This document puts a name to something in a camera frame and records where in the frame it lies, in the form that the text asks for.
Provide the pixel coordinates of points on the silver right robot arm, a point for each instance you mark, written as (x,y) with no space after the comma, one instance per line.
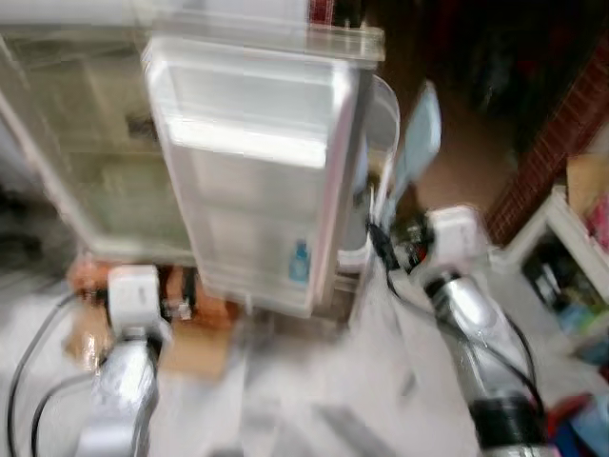
(481,352)

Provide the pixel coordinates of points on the flat brown cardboard sheet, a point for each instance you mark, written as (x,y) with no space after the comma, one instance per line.
(190,347)

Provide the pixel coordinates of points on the pale blue paddle-shaped object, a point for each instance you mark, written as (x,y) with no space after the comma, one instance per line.
(419,143)

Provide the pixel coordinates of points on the white shelf unit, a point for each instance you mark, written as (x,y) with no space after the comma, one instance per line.
(561,257)

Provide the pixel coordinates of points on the brown cardboard box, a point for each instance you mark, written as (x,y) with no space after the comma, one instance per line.
(588,181)

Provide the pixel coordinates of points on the blue plastic bin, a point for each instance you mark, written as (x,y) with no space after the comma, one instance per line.
(592,428)

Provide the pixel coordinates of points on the red plastic item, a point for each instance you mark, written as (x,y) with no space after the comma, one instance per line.
(563,411)

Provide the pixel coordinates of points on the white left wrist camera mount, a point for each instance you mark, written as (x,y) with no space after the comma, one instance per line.
(133,297)

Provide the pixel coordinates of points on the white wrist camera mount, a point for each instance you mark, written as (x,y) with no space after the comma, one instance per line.
(457,238)
(133,297)

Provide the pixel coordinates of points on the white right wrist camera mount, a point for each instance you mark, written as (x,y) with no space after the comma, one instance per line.
(457,238)

